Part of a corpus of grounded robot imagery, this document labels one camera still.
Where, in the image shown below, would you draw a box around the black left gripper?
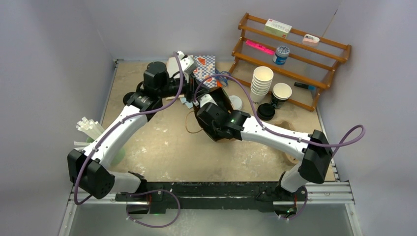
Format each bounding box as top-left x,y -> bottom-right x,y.
158,71 -> 210,103

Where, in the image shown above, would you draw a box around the green paper bag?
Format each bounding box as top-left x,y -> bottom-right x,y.
192,87 -> 234,142

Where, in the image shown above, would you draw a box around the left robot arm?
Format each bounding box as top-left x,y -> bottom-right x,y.
67,59 -> 200,205

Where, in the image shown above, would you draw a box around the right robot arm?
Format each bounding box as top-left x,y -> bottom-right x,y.
193,102 -> 333,200

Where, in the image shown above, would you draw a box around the dark printed coffee cup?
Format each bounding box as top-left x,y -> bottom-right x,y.
270,83 -> 292,109

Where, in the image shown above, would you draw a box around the white lid stack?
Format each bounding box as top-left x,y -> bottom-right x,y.
229,95 -> 243,110

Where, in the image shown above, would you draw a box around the blue checkered bakery bag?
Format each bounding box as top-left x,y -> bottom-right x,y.
192,55 -> 215,82

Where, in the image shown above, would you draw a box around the stack of white paper cups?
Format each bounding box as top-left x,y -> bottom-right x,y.
250,66 -> 274,104

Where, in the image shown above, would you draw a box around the pink highlighter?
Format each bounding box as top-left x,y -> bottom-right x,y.
245,39 -> 275,56

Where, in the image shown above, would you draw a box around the wooden shelf rack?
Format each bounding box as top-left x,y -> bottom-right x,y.
229,12 -> 352,112

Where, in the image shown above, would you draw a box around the dark blue marker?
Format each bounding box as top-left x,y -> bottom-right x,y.
294,82 -> 316,91

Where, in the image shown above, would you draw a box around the blue lidded jar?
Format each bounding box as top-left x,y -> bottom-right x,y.
272,45 -> 290,65

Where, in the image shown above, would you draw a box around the white green box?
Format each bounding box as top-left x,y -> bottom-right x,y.
263,19 -> 292,38

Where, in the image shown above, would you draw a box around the green straw holder cup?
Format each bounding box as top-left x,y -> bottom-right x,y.
85,137 -> 126,167

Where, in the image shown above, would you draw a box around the wrapped white straws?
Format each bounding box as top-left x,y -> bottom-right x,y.
74,117 -> 105,150

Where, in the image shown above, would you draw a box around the pink white small case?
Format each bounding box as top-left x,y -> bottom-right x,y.
302,34 -> 320,47

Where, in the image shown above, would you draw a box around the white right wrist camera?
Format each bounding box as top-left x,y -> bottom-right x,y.
193,94 -> 217,108

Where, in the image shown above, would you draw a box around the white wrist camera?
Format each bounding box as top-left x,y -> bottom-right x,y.
193,94 -> 217,108
176,51 -> 197,75

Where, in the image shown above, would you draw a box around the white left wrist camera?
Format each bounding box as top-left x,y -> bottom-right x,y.
176,51 -> 197,75

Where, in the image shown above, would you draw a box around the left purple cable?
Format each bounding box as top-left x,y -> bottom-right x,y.
73,51 -> 185,206

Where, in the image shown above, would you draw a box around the purple cable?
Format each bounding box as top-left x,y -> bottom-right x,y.
193,75 -> 366,157
73,51 -> 185,206

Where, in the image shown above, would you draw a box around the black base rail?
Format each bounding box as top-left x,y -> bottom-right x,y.
116,181 -> 308,216

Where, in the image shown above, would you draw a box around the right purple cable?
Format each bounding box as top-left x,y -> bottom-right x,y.
193,75 -> 366,157

